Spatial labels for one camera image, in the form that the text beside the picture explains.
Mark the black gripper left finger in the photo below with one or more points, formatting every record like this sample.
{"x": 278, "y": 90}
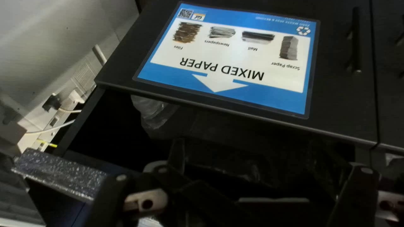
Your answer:
{"x": 177, "y": 156}

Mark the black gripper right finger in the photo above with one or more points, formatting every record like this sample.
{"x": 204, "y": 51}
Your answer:
{"x": 357, "y": 199}

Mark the right black bin door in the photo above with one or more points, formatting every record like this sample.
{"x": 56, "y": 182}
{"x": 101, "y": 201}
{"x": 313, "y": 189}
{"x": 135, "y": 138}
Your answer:
{"x": 342, "y": 93}

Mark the black bin door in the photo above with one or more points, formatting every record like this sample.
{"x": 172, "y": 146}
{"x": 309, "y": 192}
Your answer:
{"x": 389, "y": 56}
{"x": 342, "y": 93}

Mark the left black bin door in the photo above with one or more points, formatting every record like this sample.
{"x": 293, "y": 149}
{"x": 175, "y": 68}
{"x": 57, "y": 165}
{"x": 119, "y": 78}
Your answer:
{"x": 389, "y": 56}

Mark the right mixed paper sign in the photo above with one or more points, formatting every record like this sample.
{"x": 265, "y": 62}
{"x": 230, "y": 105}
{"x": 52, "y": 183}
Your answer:
{"x": 259, "y": 59}

